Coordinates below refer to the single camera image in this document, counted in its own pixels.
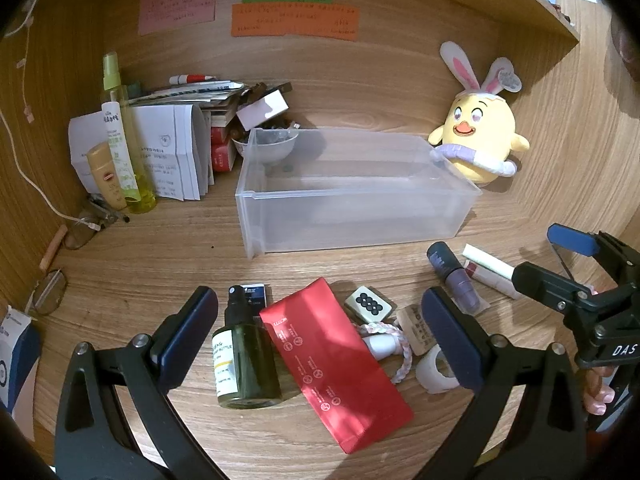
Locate small dark blue box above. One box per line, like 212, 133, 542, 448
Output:
242, 283, 268, 318

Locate beige 4B eraser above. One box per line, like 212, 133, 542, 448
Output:
396, 304, 436, 356

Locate yellow chick plush toy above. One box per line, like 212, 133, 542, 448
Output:
427, 41, 529, 186

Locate red package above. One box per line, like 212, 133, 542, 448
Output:
260, 278, 413, 454

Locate white cable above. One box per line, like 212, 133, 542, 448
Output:
0, 0, 101, 233

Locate white bowl with items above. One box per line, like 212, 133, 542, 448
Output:
232, 128, 299, 165

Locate white blue box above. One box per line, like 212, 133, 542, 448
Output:
0, 307, 41, 443

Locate clear plastic storage bin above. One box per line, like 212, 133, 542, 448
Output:
235, 128, 482, 259

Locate beige sunscreen tube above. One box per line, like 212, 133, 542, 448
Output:
86, 142, 127, 210

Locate tall yellow spray bottle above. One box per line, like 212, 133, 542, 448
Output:
101, 52, 156, 214

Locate eyeglasses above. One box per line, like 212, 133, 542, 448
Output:
26, 210, 105, 318

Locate stack of books papers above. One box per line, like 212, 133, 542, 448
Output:
129, 79, 293, 126

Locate white folded papers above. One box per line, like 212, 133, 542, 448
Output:
68, 105, 213, 200

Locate person right hand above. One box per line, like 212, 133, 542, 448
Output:
582, 366, 615, 416

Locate purple dark capped cosmetic tube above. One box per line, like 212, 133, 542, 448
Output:
426, 242, 484, 315

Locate small white cardboard box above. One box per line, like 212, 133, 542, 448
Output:
236, 90, 288, 130

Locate pink sticky note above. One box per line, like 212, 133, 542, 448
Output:
138, 0, 216, 36

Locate dark green spray bottle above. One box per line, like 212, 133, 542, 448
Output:
212, 285, 282, 410

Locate red white marker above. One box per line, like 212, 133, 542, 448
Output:
169, 74, 216, 86

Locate orange sticky note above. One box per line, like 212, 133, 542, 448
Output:
231, 2, 360, 41

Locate mahjong tile eraser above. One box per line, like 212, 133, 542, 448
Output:
345, 286, 393, 324

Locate white tape roll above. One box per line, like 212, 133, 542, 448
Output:
416, 344, 460, 394

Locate white red lipstick tube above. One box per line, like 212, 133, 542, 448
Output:
463, 260, 522, 300

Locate white green lip balm box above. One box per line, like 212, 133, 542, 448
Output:
462, 244, 514, 281

